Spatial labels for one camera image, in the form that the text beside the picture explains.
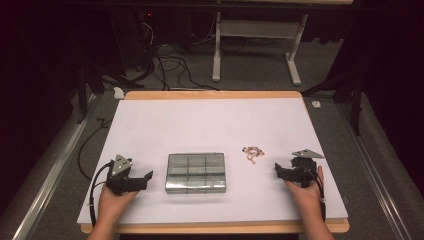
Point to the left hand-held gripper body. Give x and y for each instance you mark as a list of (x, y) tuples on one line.
[(120, 178)]

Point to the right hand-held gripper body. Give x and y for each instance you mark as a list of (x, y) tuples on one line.
[(302, 168)]

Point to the small pile of jewelry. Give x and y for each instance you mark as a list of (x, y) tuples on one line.
[(253, 154)]

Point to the clear plastic compartment box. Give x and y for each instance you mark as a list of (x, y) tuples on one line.
[(196, 172)]

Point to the person's left hand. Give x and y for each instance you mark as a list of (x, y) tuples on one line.
[(111, 203)]

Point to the person's right hand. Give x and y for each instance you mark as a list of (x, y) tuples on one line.
[(308, 196)]

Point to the small white paper scrap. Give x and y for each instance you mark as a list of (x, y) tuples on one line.
[(316, 104)]

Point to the white table mat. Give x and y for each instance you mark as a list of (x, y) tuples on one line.
[(206, 126)]

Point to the crumpled white paper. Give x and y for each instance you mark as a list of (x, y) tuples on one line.
[(118, 93)]

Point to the black metal stand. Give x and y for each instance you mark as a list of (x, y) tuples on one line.
[(357, 100), (82, 95)]

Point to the black computer tower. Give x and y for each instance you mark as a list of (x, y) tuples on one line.
[(133, 36)]

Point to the metal floor rail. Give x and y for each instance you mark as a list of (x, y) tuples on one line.
[(50, 186), (373, 180)]

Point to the white metal desk frame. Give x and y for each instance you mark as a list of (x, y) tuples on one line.
[(256, 29)]

